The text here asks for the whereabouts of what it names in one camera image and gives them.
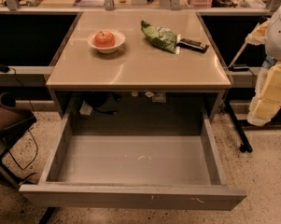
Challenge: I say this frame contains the black device under stick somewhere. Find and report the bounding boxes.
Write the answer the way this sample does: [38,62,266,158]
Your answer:
[229,64,249,72]

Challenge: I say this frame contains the black device on ledge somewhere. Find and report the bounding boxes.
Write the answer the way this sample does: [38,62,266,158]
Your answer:
[0,64,10,73]

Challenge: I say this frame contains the brown office chair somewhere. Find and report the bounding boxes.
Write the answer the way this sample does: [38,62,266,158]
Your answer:
[0,92,36,189]

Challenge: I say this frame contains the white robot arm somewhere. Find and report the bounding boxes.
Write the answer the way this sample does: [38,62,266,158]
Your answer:
[246,6,281,126]

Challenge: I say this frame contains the white ceramic bowl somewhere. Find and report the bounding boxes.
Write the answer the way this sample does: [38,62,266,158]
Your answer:
[87,30,125,54]

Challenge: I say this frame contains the open grey drawer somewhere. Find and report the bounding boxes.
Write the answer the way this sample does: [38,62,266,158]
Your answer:
[20,111,246,210]

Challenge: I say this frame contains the green chip bag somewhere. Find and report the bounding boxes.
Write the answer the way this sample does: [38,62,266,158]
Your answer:
[141,21,177,54]

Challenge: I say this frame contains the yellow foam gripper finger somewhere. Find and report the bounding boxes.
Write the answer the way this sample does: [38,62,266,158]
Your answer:
[247,97,280,125]
[260,61,281,105]

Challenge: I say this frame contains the beige top cabinet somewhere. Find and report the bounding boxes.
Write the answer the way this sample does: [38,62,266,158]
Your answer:
[47,9,232,115]

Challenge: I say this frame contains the red apple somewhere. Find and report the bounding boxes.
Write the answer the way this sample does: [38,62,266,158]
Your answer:
[94,31,115,48]

